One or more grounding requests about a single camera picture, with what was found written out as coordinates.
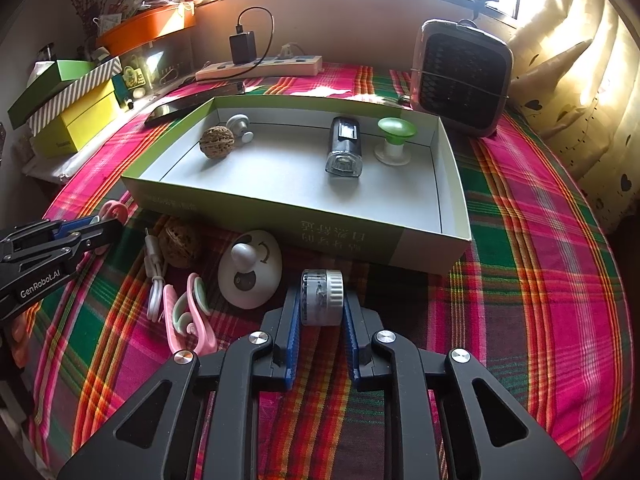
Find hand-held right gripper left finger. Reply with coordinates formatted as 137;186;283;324
57;287;303;480

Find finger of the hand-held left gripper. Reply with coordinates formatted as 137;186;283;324
0;220;126;281
0;216;101;256

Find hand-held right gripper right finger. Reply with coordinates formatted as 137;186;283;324
342;290;583;480

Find white short cable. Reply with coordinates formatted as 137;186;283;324
144;230;168;323

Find white egg-shaped device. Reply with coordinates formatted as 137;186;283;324
217;230;283;309

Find brown carved walnut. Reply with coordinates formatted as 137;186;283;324
199;126;236;161
159;217;203;268

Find green white cardboard box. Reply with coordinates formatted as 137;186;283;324
121;95;473;276

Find grey mushroom-shaped knob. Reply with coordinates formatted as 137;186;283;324
225;112;256;147

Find green-topped white knob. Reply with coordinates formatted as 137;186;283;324
374;117;418;166

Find person's left hand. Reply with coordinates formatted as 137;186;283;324
11;309;33;368

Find yellow cardboard box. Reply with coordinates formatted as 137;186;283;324
30;80;121;156

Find striped cardboard box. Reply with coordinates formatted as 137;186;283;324
27;56;123;136

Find small green printed card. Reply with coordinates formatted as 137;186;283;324
122;65;151;92

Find white tissue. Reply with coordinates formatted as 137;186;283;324
27;60;56;86

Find black smartphone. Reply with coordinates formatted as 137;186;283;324
144;81;246;128

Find plaid pink green blanket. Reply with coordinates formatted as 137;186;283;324
30;62;633;480

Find orange tray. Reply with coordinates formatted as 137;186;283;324
95;2;197;56

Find black charger adapter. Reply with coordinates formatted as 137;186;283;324
229;31;257;65

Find white power strip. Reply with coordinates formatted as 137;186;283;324
195;55;323;82

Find small pink fan heater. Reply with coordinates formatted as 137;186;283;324
410;18;516;139

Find cream heart-print curtain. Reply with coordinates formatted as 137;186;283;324
505;0;640;226

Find black charging cable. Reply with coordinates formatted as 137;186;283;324
237;7;276;81

